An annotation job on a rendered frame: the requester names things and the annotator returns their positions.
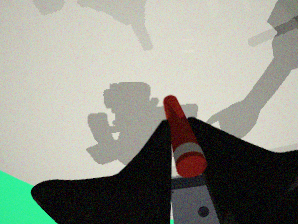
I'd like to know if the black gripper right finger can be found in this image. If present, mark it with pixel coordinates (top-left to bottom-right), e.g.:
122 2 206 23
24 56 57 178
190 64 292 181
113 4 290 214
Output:
188 117 298 224

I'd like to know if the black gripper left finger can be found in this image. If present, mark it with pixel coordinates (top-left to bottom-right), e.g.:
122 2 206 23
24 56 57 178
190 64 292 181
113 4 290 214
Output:
31 120 172 224

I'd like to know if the dark red peg with white band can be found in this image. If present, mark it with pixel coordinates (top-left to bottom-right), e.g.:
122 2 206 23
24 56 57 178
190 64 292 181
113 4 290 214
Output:
162 95 208 179

